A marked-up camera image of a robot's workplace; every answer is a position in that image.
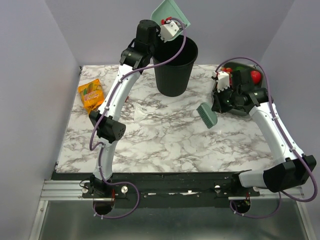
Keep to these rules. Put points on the dark grey fruit tray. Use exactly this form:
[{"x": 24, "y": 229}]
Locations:
[{"x": 245, "y": 94}]

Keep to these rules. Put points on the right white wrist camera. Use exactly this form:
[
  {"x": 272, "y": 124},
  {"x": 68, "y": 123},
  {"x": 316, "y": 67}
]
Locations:
[{"x": 221, "y": 81}]

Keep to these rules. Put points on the aluminium rail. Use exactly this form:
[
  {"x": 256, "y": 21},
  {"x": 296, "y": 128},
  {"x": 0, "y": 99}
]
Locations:
[{"x": 62, "y": 190}]

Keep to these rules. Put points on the orange snack bag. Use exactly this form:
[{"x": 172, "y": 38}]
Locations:
[{"x": 91, "y": 95}]

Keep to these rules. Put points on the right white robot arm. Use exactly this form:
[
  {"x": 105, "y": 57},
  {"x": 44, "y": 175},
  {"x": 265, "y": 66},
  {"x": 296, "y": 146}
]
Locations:
[{"x": 291, "y": 163}]

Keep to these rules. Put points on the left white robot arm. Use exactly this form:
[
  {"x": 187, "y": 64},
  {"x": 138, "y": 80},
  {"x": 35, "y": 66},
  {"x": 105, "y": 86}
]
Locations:
[{"x": 106, "y": 123}]

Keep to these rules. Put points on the green lime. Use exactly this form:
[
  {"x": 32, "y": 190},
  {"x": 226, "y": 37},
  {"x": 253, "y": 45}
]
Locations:
[{"x": 238, "y": 68}]

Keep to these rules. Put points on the red apple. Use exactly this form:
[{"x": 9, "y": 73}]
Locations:
[{"x": 256, "y": 76}]

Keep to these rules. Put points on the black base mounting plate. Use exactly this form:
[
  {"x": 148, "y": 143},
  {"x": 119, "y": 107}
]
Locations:
[{"x": 164, "y": 190}]

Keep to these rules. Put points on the white crumpled tissue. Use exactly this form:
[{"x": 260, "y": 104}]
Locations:
[{"x": 140, "y": 113}]

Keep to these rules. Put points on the red yellow cherries cluster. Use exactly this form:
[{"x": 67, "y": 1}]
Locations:
[{"x": 226, "y": 69}]

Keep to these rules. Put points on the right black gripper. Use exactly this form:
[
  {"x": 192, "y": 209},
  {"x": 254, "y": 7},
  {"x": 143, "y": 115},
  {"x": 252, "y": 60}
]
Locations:
[{"x": 218, "y": 106}]

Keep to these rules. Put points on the black plastic trash bin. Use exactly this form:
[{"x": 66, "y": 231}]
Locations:
[{"x": 172, "y": 78}]

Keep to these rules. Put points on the green hand brush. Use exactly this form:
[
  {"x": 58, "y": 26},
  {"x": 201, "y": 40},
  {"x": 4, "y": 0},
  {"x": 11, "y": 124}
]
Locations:
[{"x": 208, "y": 116}]

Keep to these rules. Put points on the red paper scrap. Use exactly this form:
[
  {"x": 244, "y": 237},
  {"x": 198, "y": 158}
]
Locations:
[{"x": 166, "y": 20}]

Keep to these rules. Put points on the green plastic dustpan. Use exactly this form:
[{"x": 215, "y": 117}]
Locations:
[{"x": 169, "y": 8}]

